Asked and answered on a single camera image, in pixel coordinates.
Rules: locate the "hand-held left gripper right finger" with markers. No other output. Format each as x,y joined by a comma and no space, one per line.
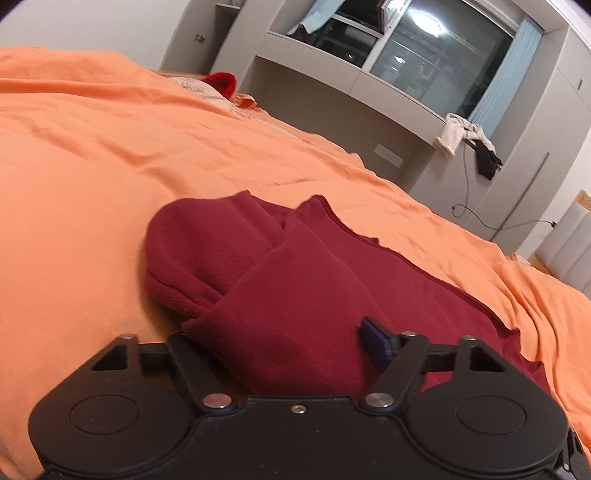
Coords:
376,344

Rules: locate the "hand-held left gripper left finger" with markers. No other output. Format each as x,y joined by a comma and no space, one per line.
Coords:
184,357

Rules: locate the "dark red shirt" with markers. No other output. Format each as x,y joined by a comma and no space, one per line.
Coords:
300,286

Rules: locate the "black garment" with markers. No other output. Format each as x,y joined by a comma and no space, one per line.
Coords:
487,161

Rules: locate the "grey padded wooden headboard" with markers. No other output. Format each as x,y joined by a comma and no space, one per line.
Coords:
568,244

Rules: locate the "orange blanket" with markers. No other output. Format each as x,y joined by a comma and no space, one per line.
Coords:
92,161

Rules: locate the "white garment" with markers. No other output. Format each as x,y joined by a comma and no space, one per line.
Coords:
448,136

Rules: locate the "grey built-in desk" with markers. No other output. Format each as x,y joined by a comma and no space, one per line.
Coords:
369,92

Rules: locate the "peach patterned cloth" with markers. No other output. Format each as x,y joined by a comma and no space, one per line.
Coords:
240,102

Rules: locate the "grey tall wardrobe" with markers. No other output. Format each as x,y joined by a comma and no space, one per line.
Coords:
545,138

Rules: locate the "bright red knit cloth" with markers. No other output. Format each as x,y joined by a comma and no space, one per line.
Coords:
221,81

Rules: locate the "window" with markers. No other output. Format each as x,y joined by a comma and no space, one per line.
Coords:
438,60

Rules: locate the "blue pleated curtain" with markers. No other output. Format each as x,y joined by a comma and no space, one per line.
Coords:
512,74

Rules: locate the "dark cloth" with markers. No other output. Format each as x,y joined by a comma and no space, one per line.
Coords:
307,36

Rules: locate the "grey wardrobe with knobs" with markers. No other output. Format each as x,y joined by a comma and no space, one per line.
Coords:
198,37

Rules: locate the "light blue curtain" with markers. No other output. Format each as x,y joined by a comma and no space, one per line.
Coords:
318,11

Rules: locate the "white wall socket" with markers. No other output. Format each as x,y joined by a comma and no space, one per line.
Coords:
390,155

